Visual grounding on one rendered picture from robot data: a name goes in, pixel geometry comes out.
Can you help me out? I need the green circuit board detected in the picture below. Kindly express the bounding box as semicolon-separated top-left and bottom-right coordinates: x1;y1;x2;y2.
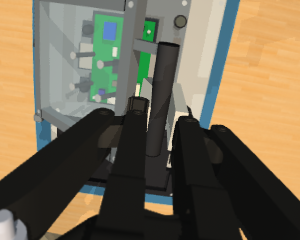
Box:
135;21;155;96

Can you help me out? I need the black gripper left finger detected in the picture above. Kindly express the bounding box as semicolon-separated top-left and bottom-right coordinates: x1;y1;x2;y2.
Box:
0;78;153;240

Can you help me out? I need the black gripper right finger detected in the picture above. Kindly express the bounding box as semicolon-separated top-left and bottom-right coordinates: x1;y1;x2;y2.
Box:
166;83;300;240

